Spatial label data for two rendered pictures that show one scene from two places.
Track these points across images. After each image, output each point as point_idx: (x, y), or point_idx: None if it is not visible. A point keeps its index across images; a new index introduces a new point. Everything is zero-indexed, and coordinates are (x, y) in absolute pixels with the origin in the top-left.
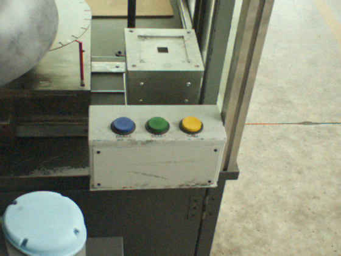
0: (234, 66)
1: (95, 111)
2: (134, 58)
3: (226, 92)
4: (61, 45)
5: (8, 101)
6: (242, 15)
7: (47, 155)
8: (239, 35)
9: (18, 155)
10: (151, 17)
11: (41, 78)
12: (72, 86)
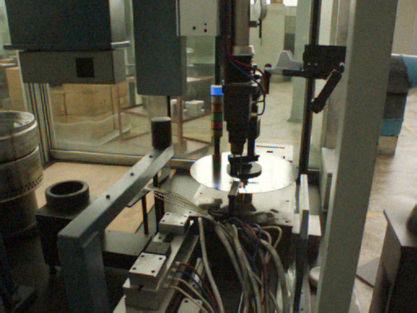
0: (337, 115)
1: (332, 171)
2: (279, 157)
3: (329, 134)
4: (286, 160)
5: (294, 215)
6: (335, 90)
7: (323, 224)
8: (335, 100)
9: (324, 234)
10: (173, 177)
11: (279, 195)
12: (290, 187)
